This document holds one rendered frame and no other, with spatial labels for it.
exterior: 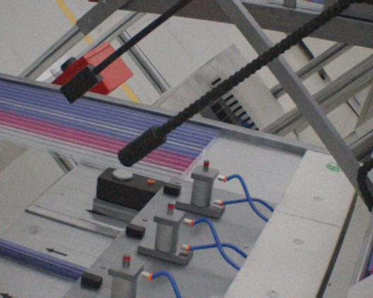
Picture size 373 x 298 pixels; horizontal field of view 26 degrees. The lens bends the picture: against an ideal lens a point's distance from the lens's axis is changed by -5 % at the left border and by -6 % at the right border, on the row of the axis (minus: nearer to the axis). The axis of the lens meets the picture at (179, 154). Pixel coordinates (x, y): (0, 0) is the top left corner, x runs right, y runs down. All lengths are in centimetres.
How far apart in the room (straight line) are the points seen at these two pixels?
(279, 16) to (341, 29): 16
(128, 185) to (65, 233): 10
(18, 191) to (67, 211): 157
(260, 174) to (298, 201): 25
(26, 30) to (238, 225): 229
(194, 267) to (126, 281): 12
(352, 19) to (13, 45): 143
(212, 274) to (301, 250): 9
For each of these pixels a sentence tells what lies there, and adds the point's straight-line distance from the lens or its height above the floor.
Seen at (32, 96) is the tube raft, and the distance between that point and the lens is 133.
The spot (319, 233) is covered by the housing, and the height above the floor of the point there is 127.
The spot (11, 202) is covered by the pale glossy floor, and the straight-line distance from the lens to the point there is 253.
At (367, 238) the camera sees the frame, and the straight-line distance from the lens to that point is 64.
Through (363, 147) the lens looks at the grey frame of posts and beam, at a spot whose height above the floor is 123.
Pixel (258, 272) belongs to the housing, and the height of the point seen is 124.
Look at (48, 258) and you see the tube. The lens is 89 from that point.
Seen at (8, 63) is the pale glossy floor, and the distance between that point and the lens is 292.
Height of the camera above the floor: 161
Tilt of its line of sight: 28 degrees down
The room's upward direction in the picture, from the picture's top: 55 degrees clockwise
